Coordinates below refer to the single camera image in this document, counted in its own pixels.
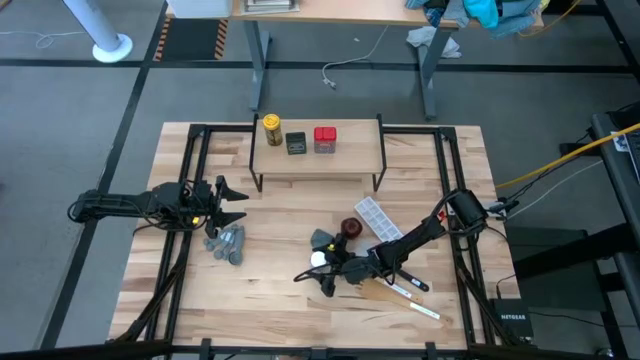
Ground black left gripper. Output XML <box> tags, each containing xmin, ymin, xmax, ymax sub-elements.
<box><xmin>187</xmin><ymin>174</ymin><xmax>250</xmax><ymax>240</ymax></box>

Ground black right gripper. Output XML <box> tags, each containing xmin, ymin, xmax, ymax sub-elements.
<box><xmin>319</xmin><ymin>233</ymin><xmax>381</xmax><ymax>298</ymax></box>

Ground red apple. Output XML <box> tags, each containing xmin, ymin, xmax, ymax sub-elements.
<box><xmin>340</xmin><ymin>216</ymin><xmax>364</xmax><ymax>240</ymax></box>

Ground yellow-lid spice jar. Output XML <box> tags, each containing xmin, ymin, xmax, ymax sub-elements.
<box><xmin>262</xmin><ymin>113</ymin><xmax>284</xmax><ymax>147</ymax></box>

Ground dark green spice tin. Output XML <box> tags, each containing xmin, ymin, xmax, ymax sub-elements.
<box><xmin>285</xmin><ymin>131</ymin><xmax>308</xmax><ymax>156</ymax></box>

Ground red-lid spice jar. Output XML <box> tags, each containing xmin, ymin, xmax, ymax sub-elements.
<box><xmin>313</xmin><ymin>126</ymin><xmax>338</xmax><ymax>155</ymax></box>

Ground wooden shelf riser black legs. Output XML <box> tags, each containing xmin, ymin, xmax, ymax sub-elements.
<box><xmin>248</xmin><ymin>113</ymin><xmax>388</xmax><ymax>194</ymax></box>

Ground grey silicone spatula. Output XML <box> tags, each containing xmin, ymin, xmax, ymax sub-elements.
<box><xmin>309</xmin><ymin>228</ymin><xmax>335</xmax><ymax>250</ymax></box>

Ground wooden fork spatula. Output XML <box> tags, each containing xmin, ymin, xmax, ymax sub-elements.
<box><xmin>355</xmin><ymin>277</ymin><xmax>454</xmax><ymax>327</ymax></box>

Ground white ice cube tray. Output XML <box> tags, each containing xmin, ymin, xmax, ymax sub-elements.
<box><xmin>353</xmin><ymin>195</ymin><xmax>404</xmax><ymax>243</ymax></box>

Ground wooden slotted spatula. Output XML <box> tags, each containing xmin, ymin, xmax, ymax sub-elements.
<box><xmin>384</xmin><ymin>279</ymin><xmax>425</xmax><ymax>305</ymax></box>

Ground black mat hazard stripes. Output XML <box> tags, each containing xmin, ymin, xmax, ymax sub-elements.
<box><xmin>153</xmin><ymin>17</ymin><xmax>230</xmax><ymax>62</ymax></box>

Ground white pillar with base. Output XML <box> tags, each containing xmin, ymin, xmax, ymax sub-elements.
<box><xmin>62</xmin><ymin>0</ymin><xmax>134</xmax><ymax>64</ymax></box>

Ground stack of papers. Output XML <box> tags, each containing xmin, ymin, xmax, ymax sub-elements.
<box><xmin>240</xmin><ymin>0</ymin><xmax>301</xmax><ymax>15</ymax></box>

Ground wooden desk grey legs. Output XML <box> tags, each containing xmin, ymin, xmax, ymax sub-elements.
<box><xmin>164</xmin><ymin>0</ymin><xmax>546</xmax><ymax>121</ymax></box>

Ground white cloth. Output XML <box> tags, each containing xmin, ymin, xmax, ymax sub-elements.
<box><xmin>405</xmin><ymin>25</ymin><xmax>462</xmax><ymax>60</ymax></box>

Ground pile of clothes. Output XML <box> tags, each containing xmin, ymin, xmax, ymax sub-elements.
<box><xmin>404</xmin><ymin>0</ymin><xmax>551</xmax><ymax>40</ymax></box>

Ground black side desk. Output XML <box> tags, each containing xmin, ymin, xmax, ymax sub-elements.
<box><xmin>589</xmin><ymin>102</ymin><xmax>640</xmax><ymax>301</ymax></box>

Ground black metal table frame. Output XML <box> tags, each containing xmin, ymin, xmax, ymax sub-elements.
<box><xmin>104</xmin><ymin>122</ymin><xmax>526</xmax><ymax>351</ymax></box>

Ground white cable with plug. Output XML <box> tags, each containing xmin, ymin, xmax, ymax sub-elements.
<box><xmin>321</xmin><ymin>24</ymin><xmax>390</xmax><ymax>91</ymax></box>

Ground black Netgear switch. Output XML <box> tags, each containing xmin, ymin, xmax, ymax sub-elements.
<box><xmin>488</xmin><ymin>298</ymin><xmax>535</xmax><ymax>341</ymax></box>

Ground black horizontal frame bar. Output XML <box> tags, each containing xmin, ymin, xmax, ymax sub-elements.
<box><xmin>0</xmin><ymin>338</ymin><xmax>640</xmax><ymax>360</ymax></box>

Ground grey cable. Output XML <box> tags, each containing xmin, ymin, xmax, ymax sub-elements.
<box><xmin>507</xmin><ymin>159</ymin><xmax>604</xmax><ymax>221</ymax></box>

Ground thick yellow cable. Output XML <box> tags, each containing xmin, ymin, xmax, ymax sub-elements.
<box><xmin>494</xmin><ymin>122</ymin><xmax>640</xmax><ymax>191</ymax></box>

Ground thin white looped cable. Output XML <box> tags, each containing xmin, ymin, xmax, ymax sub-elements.
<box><xmin>0</xmin><ymin>30</ymin><xmax>86</xmax><ymax>50</ymax></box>

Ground thin yellow cable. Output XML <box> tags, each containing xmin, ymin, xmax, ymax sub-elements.
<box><xmin>517</xmin><ymin>0</ymin><xmax>584</xmax><ymax>39</ymax></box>

